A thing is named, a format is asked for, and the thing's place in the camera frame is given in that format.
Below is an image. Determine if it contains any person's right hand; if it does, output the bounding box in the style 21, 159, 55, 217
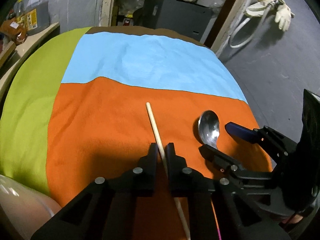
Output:
280, 214, 304, 224

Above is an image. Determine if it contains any white rubber glove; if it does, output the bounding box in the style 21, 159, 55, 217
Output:
274, 3, 295, 32

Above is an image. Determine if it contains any wooden chopstick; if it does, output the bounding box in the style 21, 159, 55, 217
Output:
146, 102, 190, 239

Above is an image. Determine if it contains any brown snack bag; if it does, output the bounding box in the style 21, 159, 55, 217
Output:
1, 19, 27, 45

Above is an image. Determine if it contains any large cooking oil jug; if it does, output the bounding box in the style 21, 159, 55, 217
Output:
25, 0, 50, 36

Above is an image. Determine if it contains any grey cabinet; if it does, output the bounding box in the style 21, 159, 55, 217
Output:
142, 0, 213, 41

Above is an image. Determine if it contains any white plastic utensil caddy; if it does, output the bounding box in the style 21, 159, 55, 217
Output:
1, 175, 61, 239

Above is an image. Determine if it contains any multicolour patchwork cloth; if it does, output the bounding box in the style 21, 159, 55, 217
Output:
1, 27, 272, 239

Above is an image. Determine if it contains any white shower hose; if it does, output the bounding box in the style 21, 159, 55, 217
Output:
228, 0, 281, 49

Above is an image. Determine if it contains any steel spoon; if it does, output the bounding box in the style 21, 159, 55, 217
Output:
197, 110, 220, 149

